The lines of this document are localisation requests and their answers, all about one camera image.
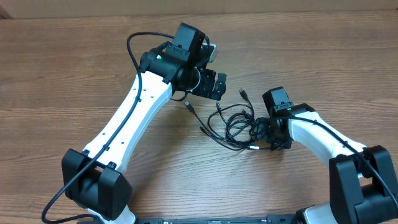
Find black USB cable bundle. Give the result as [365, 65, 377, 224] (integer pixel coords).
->
[183, 88, 271, 152]

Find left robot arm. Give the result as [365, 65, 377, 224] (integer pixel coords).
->
[62, 23, 226, 223]

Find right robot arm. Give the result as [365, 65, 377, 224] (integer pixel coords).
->
[254, 87, 397, 223]

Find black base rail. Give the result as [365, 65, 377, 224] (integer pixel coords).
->
[136, 214, 306, 224]

